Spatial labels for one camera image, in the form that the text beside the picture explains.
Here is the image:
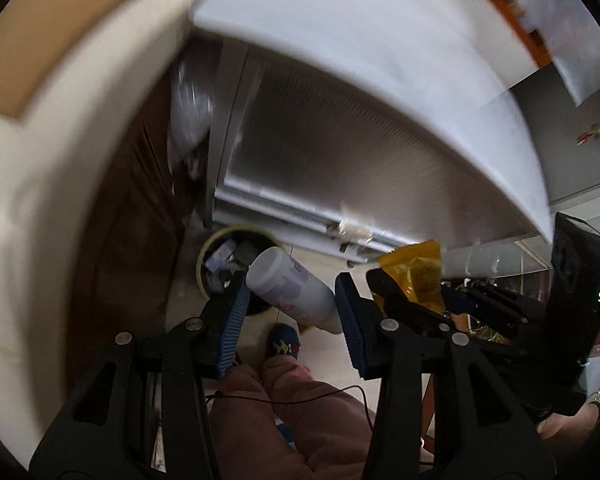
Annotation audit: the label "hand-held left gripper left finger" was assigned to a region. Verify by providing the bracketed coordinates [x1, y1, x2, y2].
[30, 271, 253, 480]

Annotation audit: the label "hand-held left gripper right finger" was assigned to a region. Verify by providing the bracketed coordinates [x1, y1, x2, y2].
[335, 272, 558, 480]

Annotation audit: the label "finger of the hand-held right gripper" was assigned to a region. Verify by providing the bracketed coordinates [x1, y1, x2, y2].
[441, 282, 531, 337]
[366, 267, 456, 335]

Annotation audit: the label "yellow snack packet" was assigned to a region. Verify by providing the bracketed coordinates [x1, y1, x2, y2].
[377, 240, 446, 316]

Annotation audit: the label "white paper bag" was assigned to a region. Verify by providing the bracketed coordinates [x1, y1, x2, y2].
[205, 239, 238, 281]

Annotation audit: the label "cream round trash bin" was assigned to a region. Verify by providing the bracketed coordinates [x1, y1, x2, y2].
[196, 226, 276, 316]

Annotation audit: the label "white plastic bottle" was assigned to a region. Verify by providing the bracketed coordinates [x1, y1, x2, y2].
[246, 246, 345, 335]

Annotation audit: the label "person's right forearm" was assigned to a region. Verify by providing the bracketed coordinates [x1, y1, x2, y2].
[535, 402, 600, 461]

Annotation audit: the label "blue patterned slipper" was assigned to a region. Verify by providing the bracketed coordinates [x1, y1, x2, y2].
[269, 324, 301, 361]

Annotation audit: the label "person's pink pants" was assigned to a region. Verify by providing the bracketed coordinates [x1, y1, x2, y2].
[207, 357, 381, 480]

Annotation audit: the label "brown wooden cabinet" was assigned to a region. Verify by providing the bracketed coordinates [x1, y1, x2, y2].
[67, 70, 206, 361]

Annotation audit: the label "white plastic bag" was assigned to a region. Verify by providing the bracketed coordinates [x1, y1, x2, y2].
[167, 57, 216, 171]

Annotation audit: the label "brown cardboard sheet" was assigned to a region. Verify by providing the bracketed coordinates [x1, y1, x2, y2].
[0, 0, 178, 120]

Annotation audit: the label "thin black cable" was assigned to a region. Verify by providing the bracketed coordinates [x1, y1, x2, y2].
[205, 385, 376, 431]

